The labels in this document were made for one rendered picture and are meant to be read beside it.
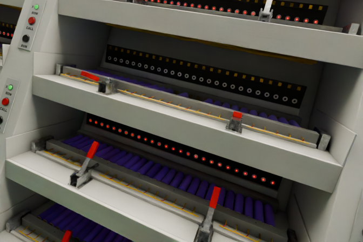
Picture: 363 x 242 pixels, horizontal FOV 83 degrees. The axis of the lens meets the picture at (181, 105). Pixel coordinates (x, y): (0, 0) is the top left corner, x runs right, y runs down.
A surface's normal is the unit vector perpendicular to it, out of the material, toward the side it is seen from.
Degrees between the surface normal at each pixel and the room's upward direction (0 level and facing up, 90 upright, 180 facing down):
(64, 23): 90
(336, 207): 90
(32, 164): 17
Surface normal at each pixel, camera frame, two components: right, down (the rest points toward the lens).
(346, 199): -0.25, -0.11
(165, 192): -0.32, 0.17
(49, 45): 0.93, 0.25
